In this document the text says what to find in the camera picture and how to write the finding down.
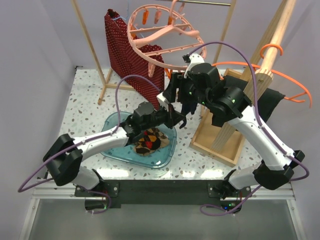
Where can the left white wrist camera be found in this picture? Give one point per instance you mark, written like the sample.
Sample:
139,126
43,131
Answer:
163,101

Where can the wooden clothes rack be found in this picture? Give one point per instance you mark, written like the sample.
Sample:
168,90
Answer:
224,143

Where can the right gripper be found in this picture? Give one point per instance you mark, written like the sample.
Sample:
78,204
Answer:
178,80

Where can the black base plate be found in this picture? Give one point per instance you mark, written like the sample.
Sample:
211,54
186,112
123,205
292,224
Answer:
116,193

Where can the black garment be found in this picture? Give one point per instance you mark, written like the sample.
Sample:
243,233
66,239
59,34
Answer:
268,102

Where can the red polka dot garment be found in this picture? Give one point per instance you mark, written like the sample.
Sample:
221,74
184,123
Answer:
125,61

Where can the black multicolour argyle sock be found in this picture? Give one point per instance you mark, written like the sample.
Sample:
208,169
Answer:
147,145

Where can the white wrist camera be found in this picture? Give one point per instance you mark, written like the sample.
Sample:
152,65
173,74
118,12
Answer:
163,101
193,60

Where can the pink round clip hanger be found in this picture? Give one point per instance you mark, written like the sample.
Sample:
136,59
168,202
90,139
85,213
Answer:
154,30

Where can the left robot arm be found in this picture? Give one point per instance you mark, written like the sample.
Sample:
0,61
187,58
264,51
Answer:
63,160

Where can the orange plastic hanger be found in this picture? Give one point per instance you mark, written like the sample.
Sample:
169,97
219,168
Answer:
283,75

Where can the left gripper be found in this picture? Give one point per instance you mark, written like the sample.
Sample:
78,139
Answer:
172,116

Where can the beige brown argyle sock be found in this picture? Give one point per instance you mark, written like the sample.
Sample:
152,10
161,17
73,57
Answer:
164,142

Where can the blue transparent plastic basin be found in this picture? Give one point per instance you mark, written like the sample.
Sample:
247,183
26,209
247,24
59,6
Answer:
157,159

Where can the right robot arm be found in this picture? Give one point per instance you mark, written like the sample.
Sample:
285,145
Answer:
202,84

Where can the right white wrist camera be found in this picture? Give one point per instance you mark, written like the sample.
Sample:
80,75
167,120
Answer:
193,60

